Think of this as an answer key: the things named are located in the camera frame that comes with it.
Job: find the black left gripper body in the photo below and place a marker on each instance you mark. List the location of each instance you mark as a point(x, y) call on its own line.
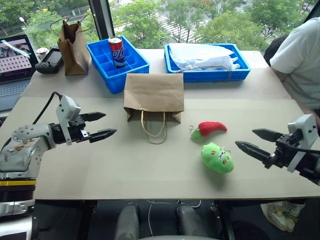
point(77, 130)

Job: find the black chair back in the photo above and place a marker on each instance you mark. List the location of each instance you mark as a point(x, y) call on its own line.
point(273, 48)

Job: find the red chili plush toy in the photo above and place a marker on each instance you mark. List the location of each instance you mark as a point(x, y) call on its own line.
point(211, 127)

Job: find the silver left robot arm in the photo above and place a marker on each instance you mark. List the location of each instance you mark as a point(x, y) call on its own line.
point(22, 147)

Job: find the green plush toy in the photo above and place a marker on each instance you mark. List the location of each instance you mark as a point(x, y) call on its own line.
point(217, 158)

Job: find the dark rounded shape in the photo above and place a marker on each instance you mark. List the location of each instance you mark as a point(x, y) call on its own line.
point(191, 222)
point(127, 222)

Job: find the small white and purple cup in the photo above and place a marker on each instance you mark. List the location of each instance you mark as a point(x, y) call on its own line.
point(42, 52)

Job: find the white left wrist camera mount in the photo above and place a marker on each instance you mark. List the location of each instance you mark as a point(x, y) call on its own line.
point(67, 107)

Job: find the white sneaker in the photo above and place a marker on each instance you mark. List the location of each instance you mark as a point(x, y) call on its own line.
point(282, 213)

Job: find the black window frame post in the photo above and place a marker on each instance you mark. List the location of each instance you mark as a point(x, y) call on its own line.
point(101, 18)

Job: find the grey laptop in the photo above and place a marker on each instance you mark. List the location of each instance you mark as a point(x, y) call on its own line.
point(13, 67)

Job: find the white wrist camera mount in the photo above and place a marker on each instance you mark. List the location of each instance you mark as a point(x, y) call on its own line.
point(306, 125)
point(67, 107)

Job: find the black handheld game console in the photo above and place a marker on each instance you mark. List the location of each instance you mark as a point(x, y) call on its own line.
point(50, 61)

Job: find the blue compartment tray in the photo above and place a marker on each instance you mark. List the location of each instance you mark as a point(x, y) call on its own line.
point(117, 75)

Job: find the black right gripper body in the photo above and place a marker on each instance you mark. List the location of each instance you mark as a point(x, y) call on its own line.
point(282, 155)

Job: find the person in white shirt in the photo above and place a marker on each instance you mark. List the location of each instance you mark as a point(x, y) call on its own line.
point(300, 62)

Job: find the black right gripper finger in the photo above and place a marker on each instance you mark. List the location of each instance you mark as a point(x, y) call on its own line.
point(268, 135)
point(252, 150)

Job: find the blue plastic crate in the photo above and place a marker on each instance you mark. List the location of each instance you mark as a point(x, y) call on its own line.
point(207, 75)

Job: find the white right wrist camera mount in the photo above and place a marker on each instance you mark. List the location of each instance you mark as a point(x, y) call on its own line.
point(306, 125)

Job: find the wide brown paper bag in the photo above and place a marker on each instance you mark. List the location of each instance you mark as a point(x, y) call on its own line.
point(153, 95)

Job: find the narrow brown paper bag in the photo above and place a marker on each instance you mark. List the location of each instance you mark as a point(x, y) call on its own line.
point(75, 55)

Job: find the red and blue soda can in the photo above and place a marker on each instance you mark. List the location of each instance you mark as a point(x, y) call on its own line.
point(118, 52)

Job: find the white plastic bags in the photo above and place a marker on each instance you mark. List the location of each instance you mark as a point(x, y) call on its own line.
point(200, 56)

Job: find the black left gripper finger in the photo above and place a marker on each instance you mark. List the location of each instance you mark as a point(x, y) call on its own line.
point(93, 116)
point(102, 135)

